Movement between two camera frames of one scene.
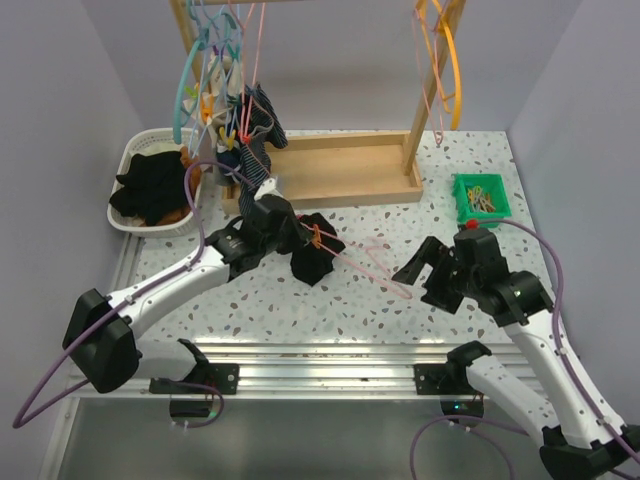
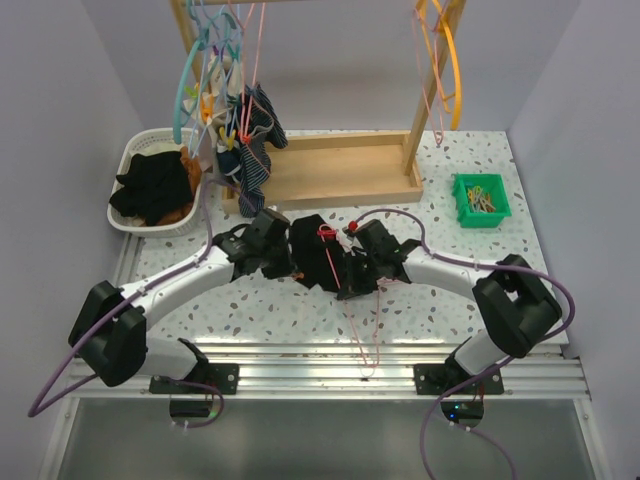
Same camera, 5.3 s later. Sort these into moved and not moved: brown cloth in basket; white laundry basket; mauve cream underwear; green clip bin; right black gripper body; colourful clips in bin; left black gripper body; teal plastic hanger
Moved: right black gripper body; left black gripper body
Not moved: white laundry basket; mauve cream underwear; teal plastic hanger; green clip bin; brown cloth in basket; colourful clips in bin
